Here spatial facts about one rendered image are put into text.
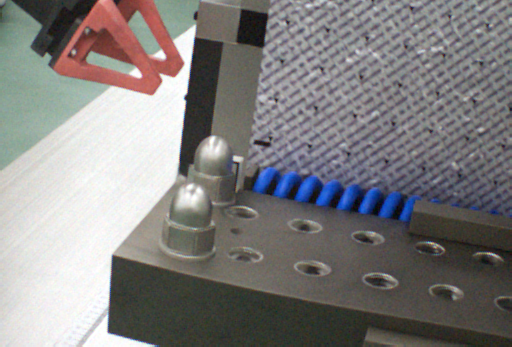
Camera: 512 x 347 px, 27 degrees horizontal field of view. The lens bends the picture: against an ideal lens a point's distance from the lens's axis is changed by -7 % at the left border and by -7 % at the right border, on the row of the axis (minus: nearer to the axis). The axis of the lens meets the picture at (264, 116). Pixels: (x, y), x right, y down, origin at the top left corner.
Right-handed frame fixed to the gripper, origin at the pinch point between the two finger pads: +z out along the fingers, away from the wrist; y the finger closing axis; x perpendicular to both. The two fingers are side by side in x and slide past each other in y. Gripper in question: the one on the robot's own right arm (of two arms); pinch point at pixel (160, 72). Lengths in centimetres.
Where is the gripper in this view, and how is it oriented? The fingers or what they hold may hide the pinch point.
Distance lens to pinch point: 85.7
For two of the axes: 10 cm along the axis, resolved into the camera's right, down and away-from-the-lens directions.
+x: 5.7, -7.5, -3.3
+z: 7.9, 6.1, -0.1
